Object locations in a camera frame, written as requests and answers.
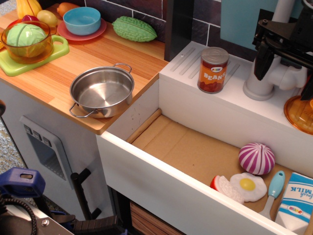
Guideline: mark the grey toy faucet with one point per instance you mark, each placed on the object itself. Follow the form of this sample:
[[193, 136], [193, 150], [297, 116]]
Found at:
[[282, 73]]

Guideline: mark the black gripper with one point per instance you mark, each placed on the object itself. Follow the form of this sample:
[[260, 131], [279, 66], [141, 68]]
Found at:
[[292, 41]]

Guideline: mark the yellow pepper toy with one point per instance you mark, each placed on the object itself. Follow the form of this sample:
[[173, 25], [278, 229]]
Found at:
[[27, 7]]

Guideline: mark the cardboard sheet in sink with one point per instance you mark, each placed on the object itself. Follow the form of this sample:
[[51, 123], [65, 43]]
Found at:
[[173, 168]]

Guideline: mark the blue clamp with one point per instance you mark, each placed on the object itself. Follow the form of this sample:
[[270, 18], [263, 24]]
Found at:
[[22, 183]]

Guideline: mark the stainless steel pot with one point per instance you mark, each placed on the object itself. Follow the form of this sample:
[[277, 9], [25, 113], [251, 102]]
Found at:
[[102, 92]]

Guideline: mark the green cutting board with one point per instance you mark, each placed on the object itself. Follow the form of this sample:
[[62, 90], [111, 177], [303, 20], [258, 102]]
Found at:
[[12, 68]]

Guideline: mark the yellow potato toy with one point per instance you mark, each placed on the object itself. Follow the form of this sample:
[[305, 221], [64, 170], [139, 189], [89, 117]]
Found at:
[[47, 17]]

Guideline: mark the red toy vegetable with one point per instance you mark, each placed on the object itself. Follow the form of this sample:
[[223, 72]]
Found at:
[[27, 19]]

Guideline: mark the orange beans can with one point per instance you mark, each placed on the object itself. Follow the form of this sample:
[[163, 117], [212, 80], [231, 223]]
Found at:
[[213, 67]]

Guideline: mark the amber transparent lid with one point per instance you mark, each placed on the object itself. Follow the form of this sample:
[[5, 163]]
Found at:
[[299, 113]]

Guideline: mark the purple striped onion toy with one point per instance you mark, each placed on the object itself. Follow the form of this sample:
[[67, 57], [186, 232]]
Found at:
[[256, 158]]

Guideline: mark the orange toy vegetable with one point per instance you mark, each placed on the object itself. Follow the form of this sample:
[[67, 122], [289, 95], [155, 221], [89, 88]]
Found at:
[[65, 7]]

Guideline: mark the red white food slice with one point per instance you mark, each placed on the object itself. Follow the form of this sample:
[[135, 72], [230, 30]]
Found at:
[[222, 185]]

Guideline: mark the white toy sink unit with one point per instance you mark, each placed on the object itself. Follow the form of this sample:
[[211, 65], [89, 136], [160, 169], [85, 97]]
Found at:
[[229, 116]]

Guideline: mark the wooden counter cabinet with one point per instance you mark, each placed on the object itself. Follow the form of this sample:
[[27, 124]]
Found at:
[[43, 96]]

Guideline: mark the toy milk carton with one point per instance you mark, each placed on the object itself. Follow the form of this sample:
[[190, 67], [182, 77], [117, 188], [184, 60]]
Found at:
[[296, 206]]

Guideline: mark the wooden drawer front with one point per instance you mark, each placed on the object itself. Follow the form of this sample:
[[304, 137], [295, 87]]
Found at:
[[149, 224]]

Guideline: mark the fried egg toy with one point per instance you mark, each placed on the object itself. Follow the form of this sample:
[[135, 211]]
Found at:
[[251, 187]]

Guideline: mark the blue handled spatula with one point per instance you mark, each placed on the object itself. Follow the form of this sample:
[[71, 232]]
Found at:
[[274, 190]]

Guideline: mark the grey dishwasher panel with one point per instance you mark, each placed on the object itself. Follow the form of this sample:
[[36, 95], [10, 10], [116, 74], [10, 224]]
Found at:
[[49, 155]]

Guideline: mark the green cabbage toy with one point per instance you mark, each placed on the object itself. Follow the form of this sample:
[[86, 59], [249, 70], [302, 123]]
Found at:
[[26, 40]]

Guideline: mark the black cabinet handle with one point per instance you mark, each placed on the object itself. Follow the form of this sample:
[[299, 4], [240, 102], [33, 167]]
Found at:
[[77, 179]]

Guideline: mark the pink plastic plate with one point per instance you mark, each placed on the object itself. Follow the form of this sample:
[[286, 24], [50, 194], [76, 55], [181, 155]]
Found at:
[[62, 31]]

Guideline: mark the amber transparent pot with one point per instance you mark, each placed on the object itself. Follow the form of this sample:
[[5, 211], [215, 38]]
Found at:
[[30, 60]]

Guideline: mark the blue plastic bowl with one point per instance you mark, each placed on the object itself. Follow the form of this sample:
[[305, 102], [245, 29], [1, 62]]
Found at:
[[82, 21]]

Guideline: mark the green bitter melon toy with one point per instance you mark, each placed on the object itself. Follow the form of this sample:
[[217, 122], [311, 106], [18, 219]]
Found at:
[[134, 29]]

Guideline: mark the black vertical post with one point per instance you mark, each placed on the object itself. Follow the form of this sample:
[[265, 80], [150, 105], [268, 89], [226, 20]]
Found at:
[[178, 29]]

